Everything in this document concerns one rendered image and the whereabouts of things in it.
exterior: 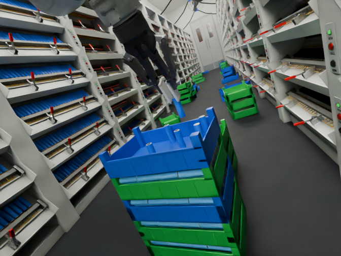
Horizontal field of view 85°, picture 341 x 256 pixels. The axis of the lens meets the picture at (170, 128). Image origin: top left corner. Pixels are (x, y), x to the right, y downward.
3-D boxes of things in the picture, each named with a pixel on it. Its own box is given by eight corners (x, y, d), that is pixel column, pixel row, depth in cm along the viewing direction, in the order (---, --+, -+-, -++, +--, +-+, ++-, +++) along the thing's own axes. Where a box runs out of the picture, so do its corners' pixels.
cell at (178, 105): (178, 118, 56) (170, 98, 54) (180, 116, 57) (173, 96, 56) (184, 117, 55) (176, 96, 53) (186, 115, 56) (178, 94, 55)
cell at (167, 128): (169, 144, 61) (162, 126, 60) (171, 141, 63) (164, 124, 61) (174, 142, 61) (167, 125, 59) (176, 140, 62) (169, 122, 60)
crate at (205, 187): (121, 200, 56) (109, 179, 54) (150, 163, 73) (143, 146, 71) (219, 197, 42) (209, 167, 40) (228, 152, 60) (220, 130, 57)
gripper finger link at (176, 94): (166, 76, 51) (169, 75, 50) (178, 95, 55) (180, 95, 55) (164, 83, 49) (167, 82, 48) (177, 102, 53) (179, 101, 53)
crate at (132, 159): (109, 179, 54) (97, 155, 52) (143, 146, 71) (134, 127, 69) (209, 167, 40) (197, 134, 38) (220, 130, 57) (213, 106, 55)
